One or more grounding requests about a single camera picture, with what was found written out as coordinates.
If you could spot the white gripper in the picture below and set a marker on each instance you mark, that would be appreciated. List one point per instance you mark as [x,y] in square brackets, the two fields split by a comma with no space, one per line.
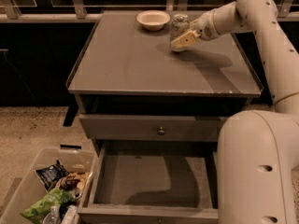
[206,27]

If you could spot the green white 7up can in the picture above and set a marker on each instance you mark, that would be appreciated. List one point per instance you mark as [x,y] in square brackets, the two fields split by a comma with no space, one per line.
[179,24]

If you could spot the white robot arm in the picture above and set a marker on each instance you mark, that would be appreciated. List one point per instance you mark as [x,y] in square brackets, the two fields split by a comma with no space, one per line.
[258,149]

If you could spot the grey drawer cabinet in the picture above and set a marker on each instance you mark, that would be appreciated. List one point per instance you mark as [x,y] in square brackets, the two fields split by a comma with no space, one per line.
[128,70]

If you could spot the round metal drawer knob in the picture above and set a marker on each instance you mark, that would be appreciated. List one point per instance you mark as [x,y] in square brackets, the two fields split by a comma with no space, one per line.
[161,131]

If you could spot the grey top drawer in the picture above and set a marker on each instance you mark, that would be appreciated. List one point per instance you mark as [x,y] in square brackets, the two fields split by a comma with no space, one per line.
[134,127]

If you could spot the open grey middle drawer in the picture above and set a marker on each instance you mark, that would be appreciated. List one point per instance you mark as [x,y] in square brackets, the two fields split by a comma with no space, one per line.
[144,182]

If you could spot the white paper bowl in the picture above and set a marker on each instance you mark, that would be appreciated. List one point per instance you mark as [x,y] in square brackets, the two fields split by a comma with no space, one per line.
[153,20]

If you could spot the metal window railing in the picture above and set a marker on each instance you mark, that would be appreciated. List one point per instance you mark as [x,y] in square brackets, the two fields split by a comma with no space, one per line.
[46,11]

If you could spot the brown snack packet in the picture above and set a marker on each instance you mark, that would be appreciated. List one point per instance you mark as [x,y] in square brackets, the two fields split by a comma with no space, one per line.
[74,180]

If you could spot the dark blue snack bag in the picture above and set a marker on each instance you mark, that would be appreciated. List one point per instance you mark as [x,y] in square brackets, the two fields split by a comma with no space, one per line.
[51,174]

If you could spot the green snack bag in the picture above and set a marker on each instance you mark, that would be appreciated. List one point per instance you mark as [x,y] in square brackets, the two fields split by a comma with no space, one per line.
[38,211]

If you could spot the clear plastic storage bin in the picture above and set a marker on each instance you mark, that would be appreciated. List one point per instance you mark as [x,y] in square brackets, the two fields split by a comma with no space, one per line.
[31,189]

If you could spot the clear plastic bottle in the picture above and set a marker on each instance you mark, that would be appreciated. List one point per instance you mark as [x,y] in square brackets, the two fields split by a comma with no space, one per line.
[53,217]

